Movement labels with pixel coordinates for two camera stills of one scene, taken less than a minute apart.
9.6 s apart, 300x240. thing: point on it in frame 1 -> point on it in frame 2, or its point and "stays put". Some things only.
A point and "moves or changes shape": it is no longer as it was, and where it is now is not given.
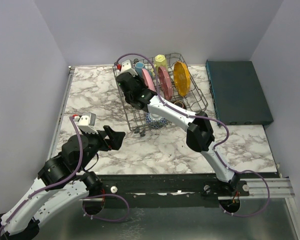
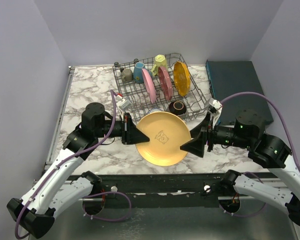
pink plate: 165,82 stays put
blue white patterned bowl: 155,121 moves or changes shape
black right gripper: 140,80 -> 196,146
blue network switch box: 237,95 stays put
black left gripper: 117,137 -> 130,134
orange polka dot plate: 182,78 stays put
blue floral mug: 139,66 stays put
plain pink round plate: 148,80 stays put
